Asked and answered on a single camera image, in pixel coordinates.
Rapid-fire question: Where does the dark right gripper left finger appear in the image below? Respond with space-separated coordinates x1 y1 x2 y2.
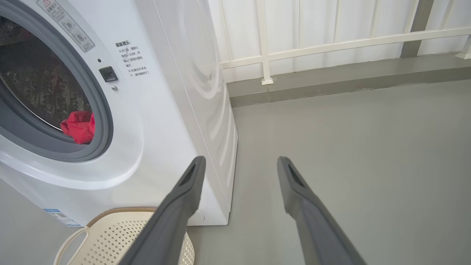
118 156 206 265

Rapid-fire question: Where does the cream laundry basket brown rim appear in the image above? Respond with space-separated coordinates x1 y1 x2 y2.
54 207 195 265

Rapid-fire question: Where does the red garment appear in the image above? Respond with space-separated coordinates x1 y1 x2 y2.
60 111 95 145

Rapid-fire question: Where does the black door latch socket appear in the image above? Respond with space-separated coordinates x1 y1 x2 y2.
99 66 118 82

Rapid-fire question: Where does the grey concrete curb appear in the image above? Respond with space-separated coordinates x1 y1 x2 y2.
226 53 471 108

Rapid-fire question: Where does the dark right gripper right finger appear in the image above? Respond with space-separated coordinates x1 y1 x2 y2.
277 156 368 265

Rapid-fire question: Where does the round white filter cover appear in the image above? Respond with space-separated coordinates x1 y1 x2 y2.
186 210 205 226

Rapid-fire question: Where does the white front-load washing machine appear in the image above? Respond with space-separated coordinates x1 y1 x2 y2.
0 0 238 227

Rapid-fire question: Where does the white metal railing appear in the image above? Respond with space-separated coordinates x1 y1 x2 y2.
219 0 471 86

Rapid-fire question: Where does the steel washing machine drum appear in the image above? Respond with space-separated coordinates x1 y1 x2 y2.
0 17 92 131

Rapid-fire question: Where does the blue energy label sticker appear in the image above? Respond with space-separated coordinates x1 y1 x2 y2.
43 209 82 227

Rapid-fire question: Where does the grey warning label sticker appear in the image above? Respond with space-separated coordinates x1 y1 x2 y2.
36 0 95 52

